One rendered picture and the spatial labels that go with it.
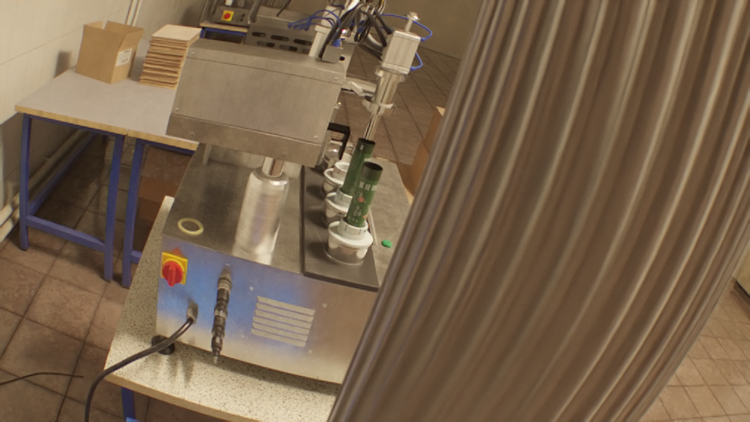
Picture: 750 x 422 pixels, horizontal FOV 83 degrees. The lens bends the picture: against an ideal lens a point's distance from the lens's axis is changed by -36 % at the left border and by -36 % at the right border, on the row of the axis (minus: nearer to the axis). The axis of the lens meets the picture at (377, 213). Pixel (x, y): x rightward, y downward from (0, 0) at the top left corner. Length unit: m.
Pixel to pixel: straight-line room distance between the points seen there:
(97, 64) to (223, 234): 1.84
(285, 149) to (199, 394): 0.47
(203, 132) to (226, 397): 0.48
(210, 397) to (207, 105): 0.52
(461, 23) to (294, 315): 10.81
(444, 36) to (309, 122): 10.77
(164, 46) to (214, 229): 1.71
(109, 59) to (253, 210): 1.83
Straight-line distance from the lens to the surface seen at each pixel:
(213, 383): 1.12
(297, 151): 0.93
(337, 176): 1.21
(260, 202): 0.96
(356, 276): 1.01
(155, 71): 2.69
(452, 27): 11.66
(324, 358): 1.10
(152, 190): 2.90
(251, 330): 1.07
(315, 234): 1.09
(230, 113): 0.92
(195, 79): 0.91
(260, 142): 0.93
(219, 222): 1.07
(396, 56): 1.03
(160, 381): 1.09
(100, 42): 2.72
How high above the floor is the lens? 1.53
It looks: 24 degrees down
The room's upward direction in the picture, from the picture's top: 19 degrees clockwise
